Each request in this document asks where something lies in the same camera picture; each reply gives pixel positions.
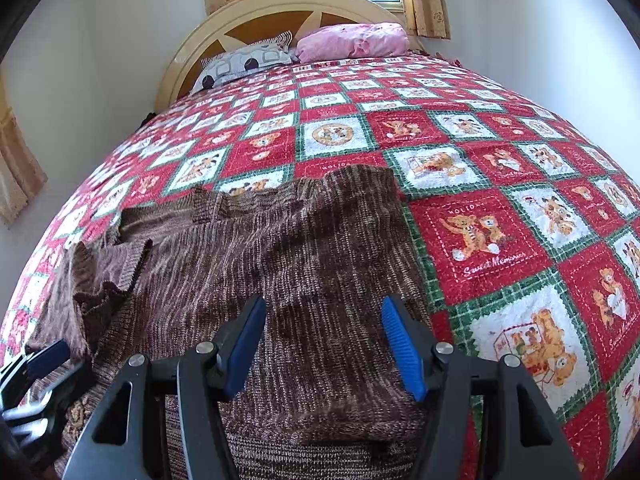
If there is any cream wooden headboard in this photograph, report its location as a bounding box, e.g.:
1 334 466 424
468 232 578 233
154 0 426 113

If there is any pink pillow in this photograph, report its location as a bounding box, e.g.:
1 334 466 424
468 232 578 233
295 22 411 63

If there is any brown knit sweater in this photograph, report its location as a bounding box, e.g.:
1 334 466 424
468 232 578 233
25 164 436 480

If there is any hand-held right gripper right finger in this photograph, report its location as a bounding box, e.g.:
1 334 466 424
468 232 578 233
380 294 583 480

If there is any red bear printed blanket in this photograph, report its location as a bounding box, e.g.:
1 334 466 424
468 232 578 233
0 52 640 480

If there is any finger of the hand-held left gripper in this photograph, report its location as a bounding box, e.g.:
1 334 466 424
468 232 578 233
0 338 71 401
15 359 97 461

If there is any grey patterned pillow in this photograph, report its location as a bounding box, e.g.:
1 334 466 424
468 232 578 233
190 31 296 93

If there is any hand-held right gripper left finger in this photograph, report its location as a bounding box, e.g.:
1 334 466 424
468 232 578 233
60 294 268 480

